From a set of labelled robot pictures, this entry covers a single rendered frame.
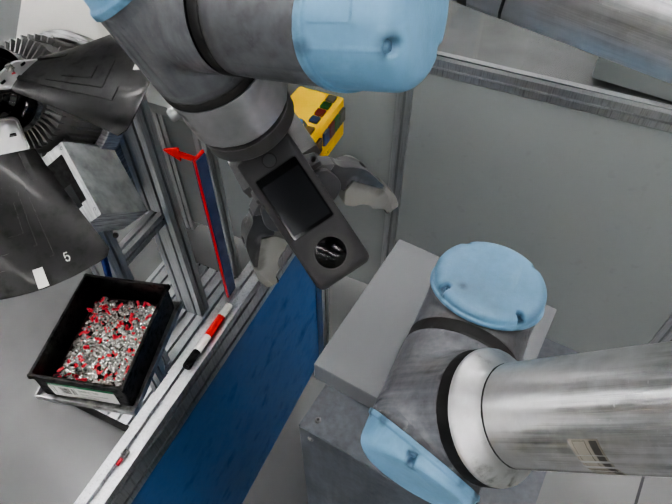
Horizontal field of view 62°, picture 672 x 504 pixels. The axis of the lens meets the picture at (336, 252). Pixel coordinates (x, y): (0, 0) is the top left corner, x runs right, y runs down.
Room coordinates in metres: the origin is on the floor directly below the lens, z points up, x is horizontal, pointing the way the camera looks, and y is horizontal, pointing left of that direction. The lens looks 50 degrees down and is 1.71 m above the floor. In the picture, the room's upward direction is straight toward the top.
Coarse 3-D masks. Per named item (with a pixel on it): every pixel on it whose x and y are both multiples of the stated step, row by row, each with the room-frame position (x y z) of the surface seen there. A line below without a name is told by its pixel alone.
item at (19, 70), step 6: (18, 60) 0.84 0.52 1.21; (24, 60) 0.84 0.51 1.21; (30, 60) 0.83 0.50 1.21; (36, 60) 0.83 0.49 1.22; (18, 66) 0.82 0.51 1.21; (24, 66) 0.81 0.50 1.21; (0, 72) 0.80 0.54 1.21; (6, 72) 0.80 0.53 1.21; (18, 72) 0.80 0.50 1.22; (0, 78) 0.78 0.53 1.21; (6, 78) 0.78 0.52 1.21; (12, 78) 0.78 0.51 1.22; (0, 84) 0.76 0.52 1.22; (6, 84) 0.76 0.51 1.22; (12, 84) 0.76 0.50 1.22
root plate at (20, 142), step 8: (0, 120) 0.77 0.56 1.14; (8, 120) 0.78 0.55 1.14; (16, 120) 0.78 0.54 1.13; (0, 128) 0.76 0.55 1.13; (8, 128) 0.76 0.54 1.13; (16, 128) 0.77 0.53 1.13; (0, 136) 0.75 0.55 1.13; (8, 136) 0.75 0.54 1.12; (16, 136) 0.76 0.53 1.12; (24, 136) 0.76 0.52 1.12; (0, 144) 0.74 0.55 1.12; (8, 144) 0.74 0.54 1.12; (16, 144) 0.74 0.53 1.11; (24, 144) 0.75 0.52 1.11; (0, 152) 0.72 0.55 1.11; (8, 152) 0.73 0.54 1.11
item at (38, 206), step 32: (0, 160) 0.71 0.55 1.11; (32, 160) 0.72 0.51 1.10; (0, 192) 0.66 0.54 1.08; (32, 192) 0.67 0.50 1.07; (64, 192) 0.69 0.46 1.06; (0, 224) 0.62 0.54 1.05; (32, 224) 0.63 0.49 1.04; (64, 224) 0.64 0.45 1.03; (0, 256) 0.58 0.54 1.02; (32, 256) 0.58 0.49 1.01; (96, 256) 0.60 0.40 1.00; (0, 288) 0.54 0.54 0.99; (32, 288) 0.54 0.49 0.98
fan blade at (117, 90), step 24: (72, 48) 0.83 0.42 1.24; (96, 48) 0.81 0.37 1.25; (120, 48) 0.79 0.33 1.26; (24, 72) 0.78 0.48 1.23; (48, 72) 0.76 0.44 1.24; (72, 72) 0.75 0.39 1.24; (96, 72) 0.74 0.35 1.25; (120, 72) 0.73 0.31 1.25; (48, 96) 0.71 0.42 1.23; (72, 96) 0.70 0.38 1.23; (96, 96) 0.69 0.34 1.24; (120, 96) 0.69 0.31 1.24; (96, 120) 0.66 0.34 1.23; (120, 120) 0.65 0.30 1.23
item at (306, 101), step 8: (304, 88) 0.97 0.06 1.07; (296, 96) 0.94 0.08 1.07; (304, 96) 0.94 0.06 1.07; (312, 96) 0.94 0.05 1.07; (320, 96) 0.94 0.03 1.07; (296, 104) 0.92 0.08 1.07; (304, 104) 0.92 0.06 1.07; (312, 104) 0.92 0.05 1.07; (320, 104) 0.92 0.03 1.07; (336, 104) 0.92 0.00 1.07; (296, 112) 0.89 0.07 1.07; (304, 112) 0.89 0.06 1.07; (312, 112) 0.89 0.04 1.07; (328, 112) 0.89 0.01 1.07; (336, 112) 0.90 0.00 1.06; (304, 120) 0.87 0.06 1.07; (320, 120) 0.87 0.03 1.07; (328, 120) 0.87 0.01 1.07; (320, 128) 0.84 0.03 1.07; (312, 136) 0.82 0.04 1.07; (320, 136) 0.84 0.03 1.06; (336, 136) 0.90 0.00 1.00; (328, 144) 0.87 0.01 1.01; (328, 152) 0.87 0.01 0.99
